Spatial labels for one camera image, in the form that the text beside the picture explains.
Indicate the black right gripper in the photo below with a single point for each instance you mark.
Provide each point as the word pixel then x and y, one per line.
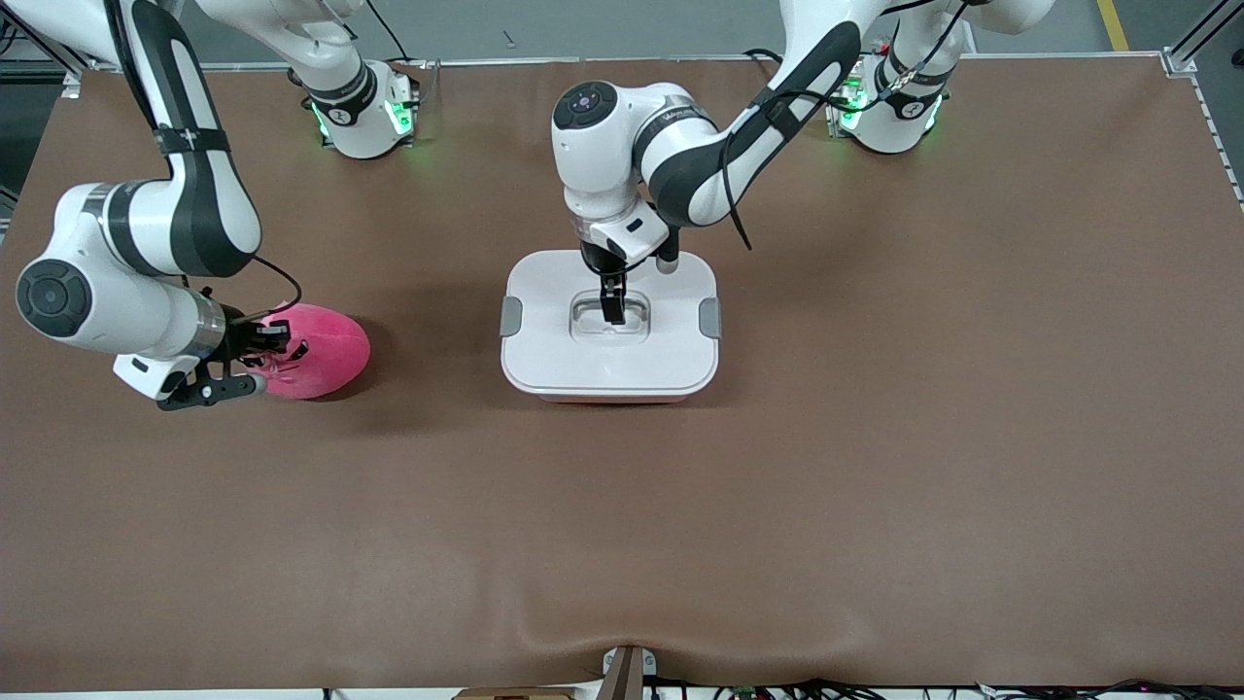
pixel 239 336

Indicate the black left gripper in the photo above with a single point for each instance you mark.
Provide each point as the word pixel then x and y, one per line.
pixel 596 261

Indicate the pink plush toy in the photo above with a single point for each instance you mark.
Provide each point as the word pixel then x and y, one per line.
pixel 330 350

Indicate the white box lid grey clips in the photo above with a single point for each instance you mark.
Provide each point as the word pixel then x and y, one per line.
pixel 554 350

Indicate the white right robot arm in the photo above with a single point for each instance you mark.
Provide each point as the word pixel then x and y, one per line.
pixel 194 194

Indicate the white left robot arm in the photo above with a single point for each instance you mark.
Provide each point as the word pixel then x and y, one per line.
pixel 603 165

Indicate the pink plastic storage box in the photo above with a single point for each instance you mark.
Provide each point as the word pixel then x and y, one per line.
pixel 612 399

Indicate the large table cover mat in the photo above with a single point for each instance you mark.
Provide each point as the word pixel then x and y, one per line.
pixel 292 535

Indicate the brown cardboard piece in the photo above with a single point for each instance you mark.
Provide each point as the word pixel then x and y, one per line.
pixel 515 694

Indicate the aluminium frame profile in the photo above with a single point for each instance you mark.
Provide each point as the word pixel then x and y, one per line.
pixel 1181 60
pixel 29 68

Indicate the metal table clamp bracket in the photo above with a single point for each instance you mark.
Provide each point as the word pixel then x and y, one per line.
pixel 627 671

